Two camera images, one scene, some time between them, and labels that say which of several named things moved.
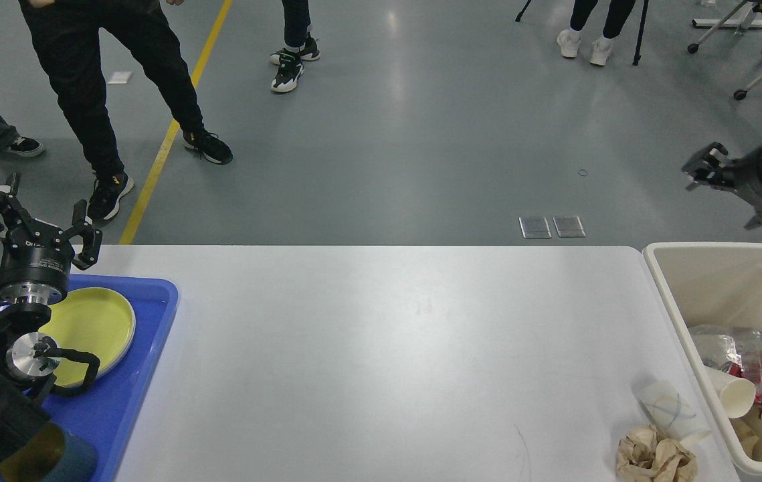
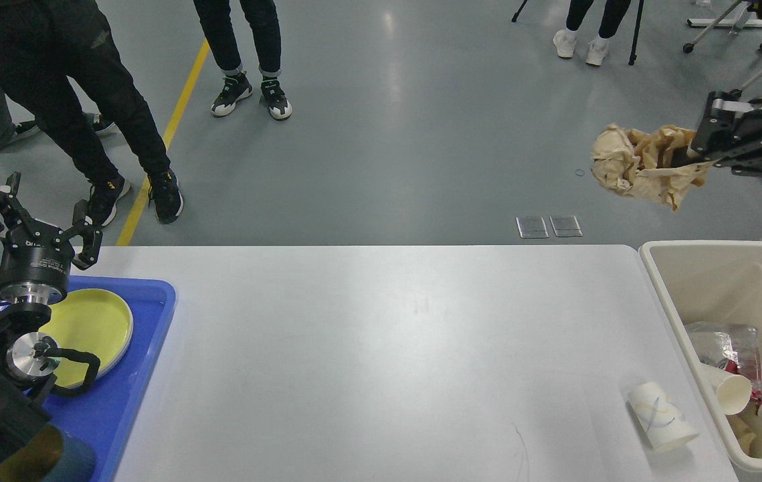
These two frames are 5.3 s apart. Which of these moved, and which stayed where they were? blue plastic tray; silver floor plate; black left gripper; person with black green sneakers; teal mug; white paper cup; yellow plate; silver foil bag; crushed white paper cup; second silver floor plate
Moved: crushed white paper cup; person with black green sneakers
Stayed: black left gripper; white paper cup; second silver floor plate; silver floor plate; yellow plate; silver foil bag; teal mug; blue plastic tray
